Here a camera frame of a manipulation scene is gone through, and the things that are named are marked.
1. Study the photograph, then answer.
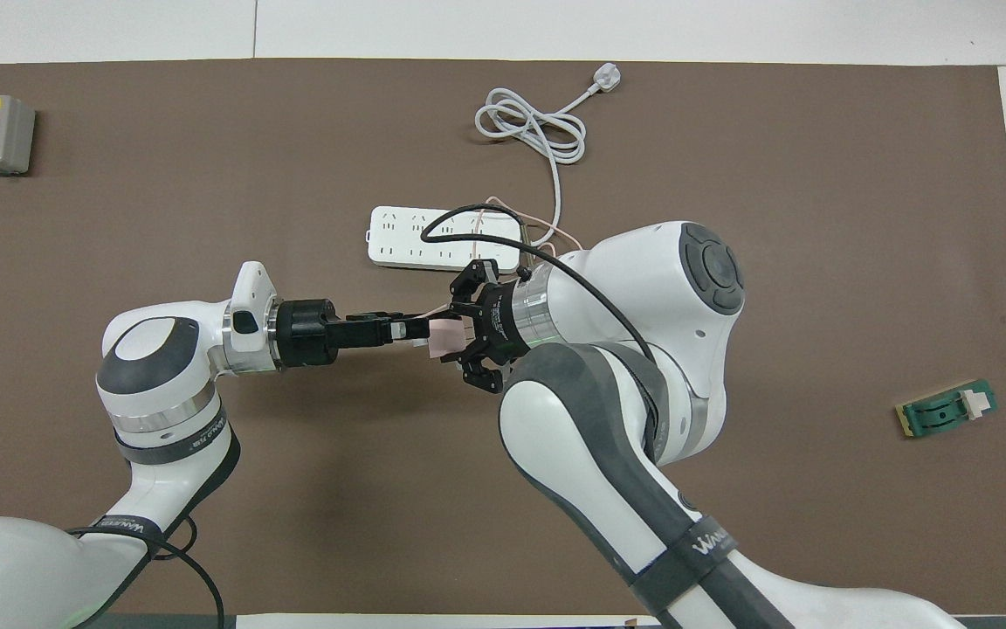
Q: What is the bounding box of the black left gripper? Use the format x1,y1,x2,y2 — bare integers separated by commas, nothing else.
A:
272,299,451,368

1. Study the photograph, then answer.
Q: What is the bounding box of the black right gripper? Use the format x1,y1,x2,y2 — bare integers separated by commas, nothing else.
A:
451,259,532,394

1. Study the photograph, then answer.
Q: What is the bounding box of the pink charger block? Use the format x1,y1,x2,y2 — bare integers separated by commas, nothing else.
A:
427,319,469,359

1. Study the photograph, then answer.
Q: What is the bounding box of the pink charging cable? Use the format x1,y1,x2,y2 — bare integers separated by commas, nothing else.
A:
420,197,584,350

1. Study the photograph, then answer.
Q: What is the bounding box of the white power strip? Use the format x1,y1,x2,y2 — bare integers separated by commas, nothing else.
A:
367,205,522,273

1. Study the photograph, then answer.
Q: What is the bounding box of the brown table mat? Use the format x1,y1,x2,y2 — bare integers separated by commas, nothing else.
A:
0,58,1006,617

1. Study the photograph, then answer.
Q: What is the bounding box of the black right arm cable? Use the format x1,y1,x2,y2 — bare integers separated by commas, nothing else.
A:
420,204,672,455

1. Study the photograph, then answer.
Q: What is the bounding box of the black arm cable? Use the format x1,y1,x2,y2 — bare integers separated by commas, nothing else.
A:
66,515,226,629
420,204,672,455

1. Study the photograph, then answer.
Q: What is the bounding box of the white power cord with plug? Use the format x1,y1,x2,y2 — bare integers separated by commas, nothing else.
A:
475,63,624,250

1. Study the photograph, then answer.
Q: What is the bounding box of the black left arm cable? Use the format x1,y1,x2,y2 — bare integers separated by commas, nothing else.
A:
66,515,226,629

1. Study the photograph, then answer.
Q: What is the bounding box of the grey on-off switch box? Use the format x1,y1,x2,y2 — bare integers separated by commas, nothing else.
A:
0,93,37,176

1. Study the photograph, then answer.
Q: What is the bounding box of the green knife switch block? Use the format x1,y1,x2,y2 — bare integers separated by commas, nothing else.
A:
894,378,998,439

